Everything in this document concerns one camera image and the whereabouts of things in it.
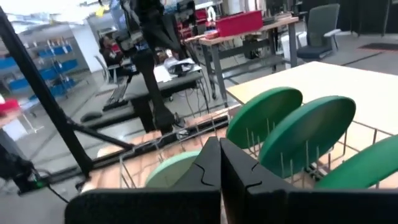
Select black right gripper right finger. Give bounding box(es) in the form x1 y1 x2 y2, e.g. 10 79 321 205
220 138 398 224

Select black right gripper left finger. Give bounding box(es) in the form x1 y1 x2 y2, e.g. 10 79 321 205
64 136 222 224

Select grey wire dish rack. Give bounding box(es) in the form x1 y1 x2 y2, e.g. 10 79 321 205
118 102 398 190

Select pale green plate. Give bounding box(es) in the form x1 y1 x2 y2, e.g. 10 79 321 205
144 151 201 189

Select black device green light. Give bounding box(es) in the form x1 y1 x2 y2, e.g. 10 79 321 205
12 161 47 195

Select black keyboard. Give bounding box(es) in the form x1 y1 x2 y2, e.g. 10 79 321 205
102 82 130 112

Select large beige desk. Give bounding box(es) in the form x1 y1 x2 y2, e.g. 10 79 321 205
226 61 398 162

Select white paper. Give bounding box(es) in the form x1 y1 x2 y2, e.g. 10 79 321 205
154 57 203 83

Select grey side table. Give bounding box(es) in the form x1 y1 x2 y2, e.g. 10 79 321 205
80 62 205 128

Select person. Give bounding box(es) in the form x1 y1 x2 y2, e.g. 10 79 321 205
98 35 134 78

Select shelf with blue bins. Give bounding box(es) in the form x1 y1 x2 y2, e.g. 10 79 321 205
0 43 78 97

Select red container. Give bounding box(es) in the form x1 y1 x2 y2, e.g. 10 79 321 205
0 98 21 114

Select dark floor mat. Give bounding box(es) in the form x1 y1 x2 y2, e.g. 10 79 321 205
357 42 398 52

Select grey chair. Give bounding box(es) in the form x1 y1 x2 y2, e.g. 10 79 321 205
296 3 342 60

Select wooden workbench grey legs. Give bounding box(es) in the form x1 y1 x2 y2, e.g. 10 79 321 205
183 16 300 100

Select red box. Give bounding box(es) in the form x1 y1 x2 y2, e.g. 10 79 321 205
215 10 264 38

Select black partition panels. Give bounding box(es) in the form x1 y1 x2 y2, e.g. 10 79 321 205
300 0 398 35

